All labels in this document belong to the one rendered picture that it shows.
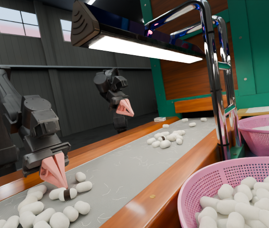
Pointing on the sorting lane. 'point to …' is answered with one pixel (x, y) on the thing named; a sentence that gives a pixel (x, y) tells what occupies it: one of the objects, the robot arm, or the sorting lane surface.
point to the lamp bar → (122, 31)
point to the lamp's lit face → (140, 50)
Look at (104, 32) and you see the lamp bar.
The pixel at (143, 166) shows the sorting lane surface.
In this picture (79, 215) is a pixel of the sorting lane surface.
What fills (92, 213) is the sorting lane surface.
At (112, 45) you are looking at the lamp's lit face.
